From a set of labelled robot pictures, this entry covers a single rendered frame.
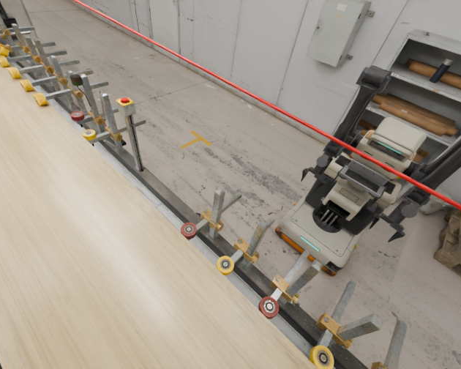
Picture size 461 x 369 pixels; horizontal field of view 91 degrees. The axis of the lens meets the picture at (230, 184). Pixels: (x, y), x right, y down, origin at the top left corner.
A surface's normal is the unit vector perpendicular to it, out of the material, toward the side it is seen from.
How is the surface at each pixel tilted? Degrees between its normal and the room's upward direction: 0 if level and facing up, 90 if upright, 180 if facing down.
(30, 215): 0
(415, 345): 0
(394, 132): 42
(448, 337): 0
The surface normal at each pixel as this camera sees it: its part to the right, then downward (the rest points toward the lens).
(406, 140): -0.35, -0.16
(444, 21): -0.66, 0.49
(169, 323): 0.14, -0.66
